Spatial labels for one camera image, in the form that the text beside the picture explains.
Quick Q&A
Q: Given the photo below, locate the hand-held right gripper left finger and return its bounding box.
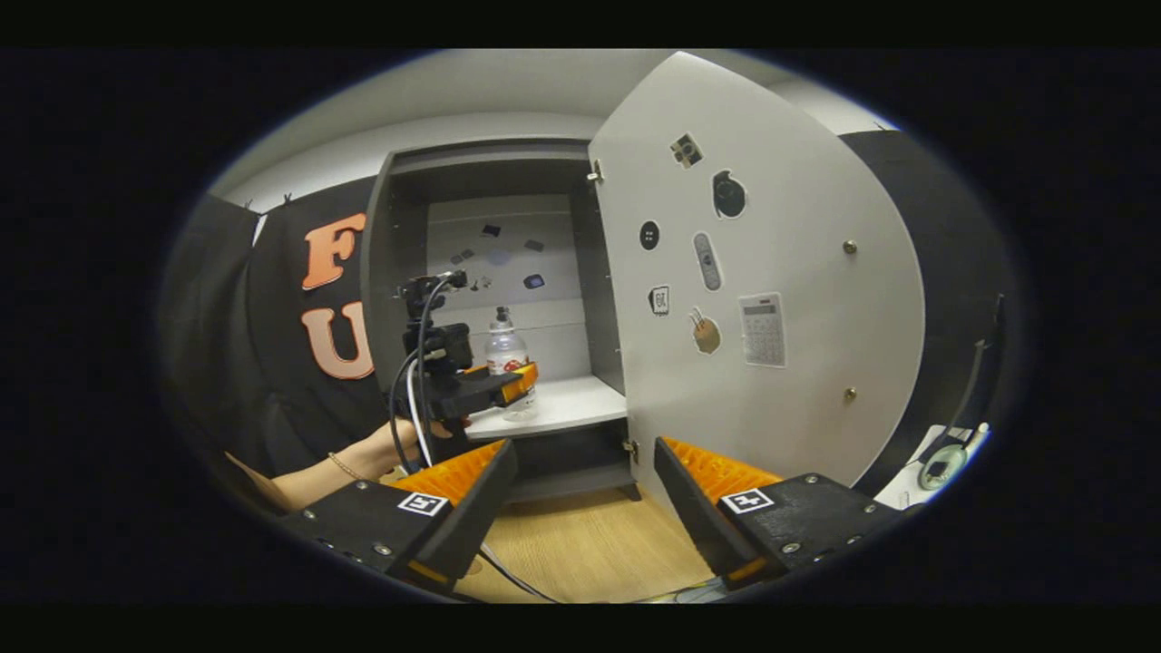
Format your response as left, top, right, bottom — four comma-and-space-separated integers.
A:
277, 439, 519, 595

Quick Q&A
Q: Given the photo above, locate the black backdrop cloth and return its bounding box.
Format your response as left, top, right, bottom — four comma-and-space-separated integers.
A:
159, 127, 1008, 500

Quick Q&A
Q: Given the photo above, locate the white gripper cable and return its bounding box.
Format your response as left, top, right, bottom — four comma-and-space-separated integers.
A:
405, 358, 434, 468

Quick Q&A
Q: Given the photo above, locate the clear plastic bottle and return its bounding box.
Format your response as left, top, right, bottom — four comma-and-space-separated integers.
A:
485, 307, 538, 423

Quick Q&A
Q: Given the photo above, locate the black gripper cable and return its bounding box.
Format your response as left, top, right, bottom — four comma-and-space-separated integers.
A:
388, 272, 563, 604

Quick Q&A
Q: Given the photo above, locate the white cabinet door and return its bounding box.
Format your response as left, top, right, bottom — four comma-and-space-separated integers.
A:
588, 52, 926, 536

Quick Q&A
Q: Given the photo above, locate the white cabinet shelf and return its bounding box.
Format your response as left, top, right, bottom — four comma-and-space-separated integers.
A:
464, 375, 629, 443

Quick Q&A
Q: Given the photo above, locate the grey cabinet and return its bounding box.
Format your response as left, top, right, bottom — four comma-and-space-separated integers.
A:
360, 136, 645, 504

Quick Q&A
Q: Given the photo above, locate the thin black cable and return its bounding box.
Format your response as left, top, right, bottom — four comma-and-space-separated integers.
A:
943, 293, 1006, 454

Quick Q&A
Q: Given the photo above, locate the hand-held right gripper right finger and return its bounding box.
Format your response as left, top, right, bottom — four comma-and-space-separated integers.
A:
653, 437, 903, 590

